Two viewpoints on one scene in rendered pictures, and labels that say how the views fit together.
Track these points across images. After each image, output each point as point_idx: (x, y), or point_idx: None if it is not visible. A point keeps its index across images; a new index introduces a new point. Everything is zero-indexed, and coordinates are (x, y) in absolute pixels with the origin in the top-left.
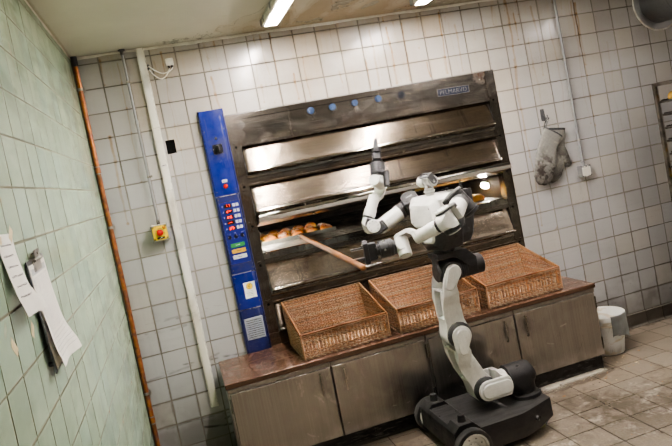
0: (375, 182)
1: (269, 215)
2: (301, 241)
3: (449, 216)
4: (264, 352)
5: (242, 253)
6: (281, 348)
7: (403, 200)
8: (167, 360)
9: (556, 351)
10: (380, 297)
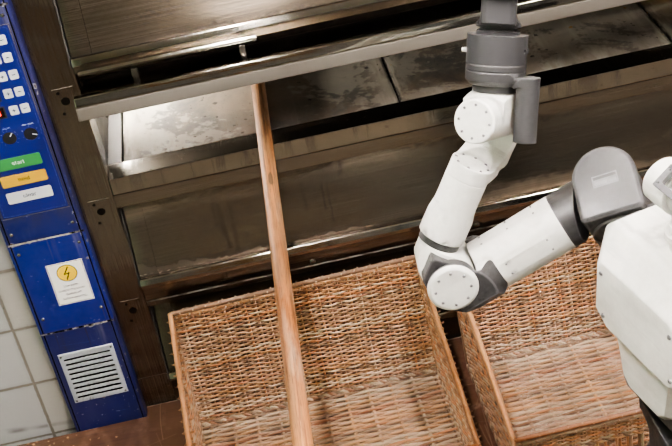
0: (478, 134)
1: (110, 99)
2: (246, 99)
3: None
4: (120, 444)
5: (36, 186)
6: (169, 437)
7: (581, 195)
8: None
9: None
10: (474, 339)
